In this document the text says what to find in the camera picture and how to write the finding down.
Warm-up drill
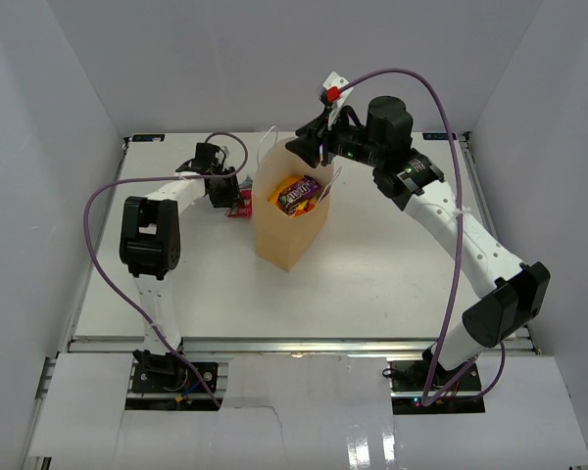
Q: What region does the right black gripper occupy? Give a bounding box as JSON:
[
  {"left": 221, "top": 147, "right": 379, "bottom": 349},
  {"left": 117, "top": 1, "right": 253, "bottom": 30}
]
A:
[{"left": 287, "top": 104, "right": 387, "bottom": 168}]

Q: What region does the red candy packet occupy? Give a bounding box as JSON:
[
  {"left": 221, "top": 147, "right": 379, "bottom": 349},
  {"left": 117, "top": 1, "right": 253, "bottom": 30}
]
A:
[{"left": 225, "top": 176, "right": 253, "bottom": 219}]

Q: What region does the large orange gummy bag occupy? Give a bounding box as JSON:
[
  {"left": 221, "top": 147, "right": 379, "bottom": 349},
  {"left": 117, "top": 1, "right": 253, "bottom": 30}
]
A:
[{"left": 267, "top": 180, "right": 319, "bottom": 219}]

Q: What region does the purple M&M's packet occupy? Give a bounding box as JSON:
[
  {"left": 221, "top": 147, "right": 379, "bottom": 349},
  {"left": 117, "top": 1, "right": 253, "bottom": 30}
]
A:
[{"left": 277, "top": 175, "right": 322, "bottom": 216}]

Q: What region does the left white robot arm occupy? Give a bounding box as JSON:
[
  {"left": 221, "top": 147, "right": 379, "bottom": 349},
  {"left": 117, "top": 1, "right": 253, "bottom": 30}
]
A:
[{"left": 120, "top": 143, "right": 242, "bottom": 391}]

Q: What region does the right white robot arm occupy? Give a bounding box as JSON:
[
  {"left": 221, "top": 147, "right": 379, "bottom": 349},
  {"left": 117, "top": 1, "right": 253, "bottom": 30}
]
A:
[{"left": 285, "top": 96, "right": 551, "bottom": 391}]

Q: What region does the brown paper bag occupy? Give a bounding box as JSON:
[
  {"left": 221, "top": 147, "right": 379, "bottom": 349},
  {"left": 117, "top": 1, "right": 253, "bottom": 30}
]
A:
[{"left": 252, "top": 138, "right": 340, "bottom": 271}]

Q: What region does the left blue table label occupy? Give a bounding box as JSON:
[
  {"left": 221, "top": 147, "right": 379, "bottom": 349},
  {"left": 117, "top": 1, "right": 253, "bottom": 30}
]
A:
[{"left": 130, "top": 133, "right": 166, "bottom": 143}]

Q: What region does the blue table label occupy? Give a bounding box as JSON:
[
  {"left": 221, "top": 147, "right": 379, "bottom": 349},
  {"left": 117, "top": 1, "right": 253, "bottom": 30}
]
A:
[
  {"left": 130, "top": 133, "right": 166, "bottom": 143},
  {"left": 422, "top": 132, "right": 449, "bottom": 141}
]

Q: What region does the right blue table label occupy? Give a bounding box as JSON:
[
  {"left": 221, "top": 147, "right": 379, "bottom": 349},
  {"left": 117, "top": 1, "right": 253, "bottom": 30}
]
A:
[{"left": 422, "top": 132, "right": 449, "bottom": 141}]

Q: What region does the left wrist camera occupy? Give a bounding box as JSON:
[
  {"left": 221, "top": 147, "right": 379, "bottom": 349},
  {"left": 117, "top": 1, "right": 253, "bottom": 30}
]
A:
[{"left": 191, "top": 142, "right": 227, "bottom": 174}]

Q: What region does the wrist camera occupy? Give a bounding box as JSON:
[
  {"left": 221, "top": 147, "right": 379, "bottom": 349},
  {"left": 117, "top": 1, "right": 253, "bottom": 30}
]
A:
[
  {"left": 191, "top": 142, "right": 227, "bottom": 174},
  {"left": 317, "top": 71, "right": 352, "bottom": 129}
]

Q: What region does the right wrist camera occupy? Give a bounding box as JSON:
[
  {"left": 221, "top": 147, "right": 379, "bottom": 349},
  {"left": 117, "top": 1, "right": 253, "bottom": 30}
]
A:
[{"left": 317, "top": 71, "right": 352, "bottom": 129}]

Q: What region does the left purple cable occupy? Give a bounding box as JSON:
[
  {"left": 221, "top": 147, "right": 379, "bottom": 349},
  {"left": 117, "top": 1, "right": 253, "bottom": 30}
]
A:
[{"left": 82, "top": 132, "right": 249, "bottom": 410}]

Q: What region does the purple cable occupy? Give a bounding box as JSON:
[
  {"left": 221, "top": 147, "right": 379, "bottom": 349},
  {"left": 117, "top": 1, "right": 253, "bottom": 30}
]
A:
[
  {"left": 82, "top": 132, "right": 249, "bottom": 410},
  {"left": 337, "top": 68, "right": 509, "bottom": 408}
]

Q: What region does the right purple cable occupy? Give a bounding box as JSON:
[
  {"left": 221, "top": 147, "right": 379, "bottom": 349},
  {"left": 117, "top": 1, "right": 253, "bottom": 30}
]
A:
[{"left": 337, "top": 68, "right": 509, "bottom": 408}]

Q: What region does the aluminium front rail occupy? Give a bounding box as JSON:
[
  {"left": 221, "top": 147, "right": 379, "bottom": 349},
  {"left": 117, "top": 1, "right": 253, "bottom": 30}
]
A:
[{"left": 66, "top": 328, "right": 539, "bottom": 364}]

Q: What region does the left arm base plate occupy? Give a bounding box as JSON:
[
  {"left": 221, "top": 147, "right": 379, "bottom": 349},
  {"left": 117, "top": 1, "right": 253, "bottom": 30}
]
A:
[{"left": 125, "top": 350, "right": 221, "bottom": 411}]

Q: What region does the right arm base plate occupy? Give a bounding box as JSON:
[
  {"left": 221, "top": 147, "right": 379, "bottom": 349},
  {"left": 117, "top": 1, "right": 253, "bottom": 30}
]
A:
[{"left": 381, "top": 360, "right": 486, "bottom": 416}]

